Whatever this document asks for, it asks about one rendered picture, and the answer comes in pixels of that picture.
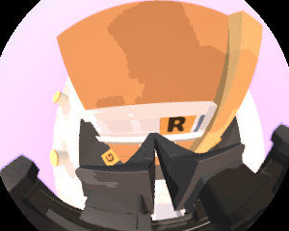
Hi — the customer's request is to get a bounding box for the white cylindrical container with orange lid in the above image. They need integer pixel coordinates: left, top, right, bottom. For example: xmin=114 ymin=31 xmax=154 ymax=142
xmin=49 ymin=149 xmax=68 ymax=167
xmin=53 ymin=91 xmax=68 ymax=107

